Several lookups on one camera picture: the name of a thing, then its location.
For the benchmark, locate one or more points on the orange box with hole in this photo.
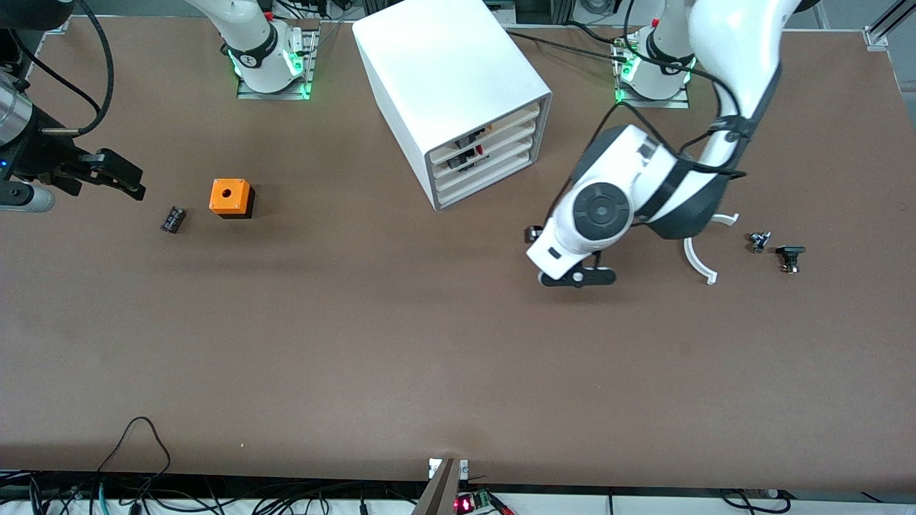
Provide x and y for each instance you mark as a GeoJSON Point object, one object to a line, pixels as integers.
{"type": "Point", "coordinates": [229, 194]}

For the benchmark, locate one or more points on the grey metal bracket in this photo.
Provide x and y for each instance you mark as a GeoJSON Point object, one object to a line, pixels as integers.
{"type": "Point", "coordinates": [440, 493]}

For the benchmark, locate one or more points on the black push button part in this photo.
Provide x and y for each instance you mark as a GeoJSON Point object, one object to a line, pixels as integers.
{"type": "Point", "coordinates": [790, 252]}

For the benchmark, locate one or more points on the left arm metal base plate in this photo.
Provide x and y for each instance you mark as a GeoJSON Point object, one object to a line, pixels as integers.
{"type": "Point", "coordinates": [673, 104]}

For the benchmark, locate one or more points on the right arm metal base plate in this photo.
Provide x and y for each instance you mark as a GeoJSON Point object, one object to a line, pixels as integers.
{"type": "Point", "coordinates": [247, 91]}

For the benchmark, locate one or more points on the small black silver switch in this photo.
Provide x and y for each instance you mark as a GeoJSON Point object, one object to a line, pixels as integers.
{"type": "Point", "coordinates": [759, 242]}

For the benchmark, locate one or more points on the small black terminal block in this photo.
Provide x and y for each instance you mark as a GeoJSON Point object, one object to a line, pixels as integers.
{"type": "Point", "coordinates": [173, 219]}

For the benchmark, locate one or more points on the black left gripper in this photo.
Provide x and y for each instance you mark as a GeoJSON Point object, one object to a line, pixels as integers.
{"type": "Point", "coordinates": [534, 233]}

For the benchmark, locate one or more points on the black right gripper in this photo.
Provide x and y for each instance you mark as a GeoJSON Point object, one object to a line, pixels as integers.
{"type": "Point", "coordinates": [41, 156]}

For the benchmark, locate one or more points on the black red drawer component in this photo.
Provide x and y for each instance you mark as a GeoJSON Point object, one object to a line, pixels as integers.
{"type": "Point", "coordinates": [459, 161]}
{"type": "Point", "coordinates": [474, 136]}

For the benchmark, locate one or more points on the white curved plastic arc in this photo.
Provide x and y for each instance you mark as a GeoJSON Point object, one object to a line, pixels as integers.
{"type": "Point", "coordinates": [698, 266]}

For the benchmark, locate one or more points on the circuit board with red light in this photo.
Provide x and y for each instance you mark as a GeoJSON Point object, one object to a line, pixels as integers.
{"type": "Point", "coordinates": [465, 504]}

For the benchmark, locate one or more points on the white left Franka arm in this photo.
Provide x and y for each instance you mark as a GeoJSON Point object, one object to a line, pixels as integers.
{"type": "Point", "coordinates": [601, 211]}

